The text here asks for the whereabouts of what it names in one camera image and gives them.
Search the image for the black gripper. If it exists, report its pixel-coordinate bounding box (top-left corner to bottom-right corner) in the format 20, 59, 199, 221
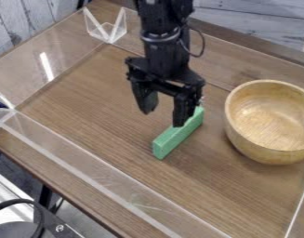
125, 57, 205, 127

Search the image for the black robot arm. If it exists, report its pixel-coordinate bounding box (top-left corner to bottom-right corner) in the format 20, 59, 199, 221
125, 0, 205, 127

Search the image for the black base with screw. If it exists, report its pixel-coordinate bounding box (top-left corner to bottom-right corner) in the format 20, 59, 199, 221
34, 206, 84, 238

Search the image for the green rectangular block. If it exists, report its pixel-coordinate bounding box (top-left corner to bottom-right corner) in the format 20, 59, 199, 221
152, 106, 205, 160

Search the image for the clear acrylic corner bracket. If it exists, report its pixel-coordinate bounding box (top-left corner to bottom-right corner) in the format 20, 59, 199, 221
83, 7, 127, 45

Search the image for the black table leg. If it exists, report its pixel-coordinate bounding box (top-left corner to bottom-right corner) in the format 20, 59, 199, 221
38, 185, 53, 208

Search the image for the black cable loop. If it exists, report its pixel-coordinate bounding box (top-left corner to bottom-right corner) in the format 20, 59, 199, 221
0, 198, 45, 238

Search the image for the brown wooden bowl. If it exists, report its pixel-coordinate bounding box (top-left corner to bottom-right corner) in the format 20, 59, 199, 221
224, 79, 304, 165

